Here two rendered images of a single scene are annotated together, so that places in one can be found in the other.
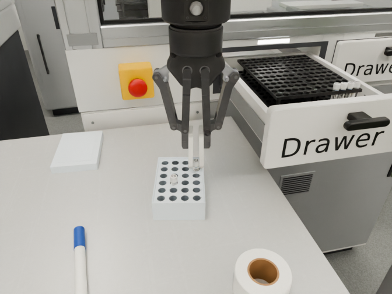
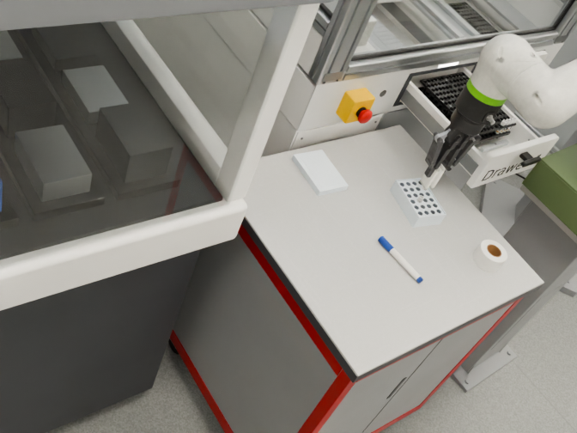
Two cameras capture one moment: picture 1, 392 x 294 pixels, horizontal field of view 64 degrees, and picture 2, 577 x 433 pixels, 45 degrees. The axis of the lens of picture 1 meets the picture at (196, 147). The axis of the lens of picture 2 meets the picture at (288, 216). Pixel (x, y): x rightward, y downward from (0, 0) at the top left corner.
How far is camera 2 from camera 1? 140 cm
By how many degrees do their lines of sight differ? 32
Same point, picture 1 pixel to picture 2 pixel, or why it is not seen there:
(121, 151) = (348, 171)
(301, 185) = not seen: hidden behind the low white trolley
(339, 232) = not seen: hidden behind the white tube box
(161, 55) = (374, 82)
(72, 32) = (327, 70)
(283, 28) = (458, 55)
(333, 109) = (515, 153)
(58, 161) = (321, 186)
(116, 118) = (319, 132)
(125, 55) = (352, 84)
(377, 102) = (534, 146)
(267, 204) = (465, 210)
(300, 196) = not seen: hidden behind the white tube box
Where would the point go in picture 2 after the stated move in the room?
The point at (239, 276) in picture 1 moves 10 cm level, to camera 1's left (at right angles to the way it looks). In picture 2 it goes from (486, 254) to (452, 259)
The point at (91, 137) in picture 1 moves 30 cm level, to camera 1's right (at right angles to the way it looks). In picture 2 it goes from (321, 158) to (418, 154)
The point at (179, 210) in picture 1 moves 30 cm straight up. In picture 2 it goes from (430, 220) to (493, 128)
